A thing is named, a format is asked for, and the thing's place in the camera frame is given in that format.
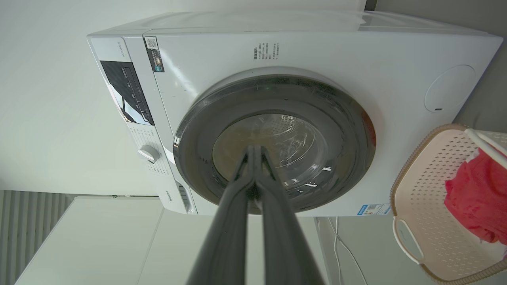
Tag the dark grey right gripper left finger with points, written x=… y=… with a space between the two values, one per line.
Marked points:
x=225 y=237

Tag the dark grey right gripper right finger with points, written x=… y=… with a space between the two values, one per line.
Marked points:
x=283 y=245

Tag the round black glass washer door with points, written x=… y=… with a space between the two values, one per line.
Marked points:
x=198 y=138

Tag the white front-load washing machine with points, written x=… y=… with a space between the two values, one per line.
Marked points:
x=222 y=51

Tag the blue energy label sticker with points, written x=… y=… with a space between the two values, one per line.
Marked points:
x=374 y=209

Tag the white round control knob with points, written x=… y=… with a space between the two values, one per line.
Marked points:
x=149 y=154

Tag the white cabinet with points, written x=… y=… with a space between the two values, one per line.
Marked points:
x=99 y=245

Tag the beige perforated laundry basket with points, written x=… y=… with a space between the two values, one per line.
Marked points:
x=427 y=178

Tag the black control display panel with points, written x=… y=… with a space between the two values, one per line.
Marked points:
x=126 y=91

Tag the printed text label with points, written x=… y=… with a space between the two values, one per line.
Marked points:
x=266 y=50

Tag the black QR code sticker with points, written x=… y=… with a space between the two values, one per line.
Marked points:
x=154 y=55

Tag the red garment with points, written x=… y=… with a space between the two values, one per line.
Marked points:
x=475 y=198

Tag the grey ribbed radiator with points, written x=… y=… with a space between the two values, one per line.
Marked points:
x=27 y=221

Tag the round drain filter cover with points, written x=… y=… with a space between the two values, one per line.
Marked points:
x=449 y=88

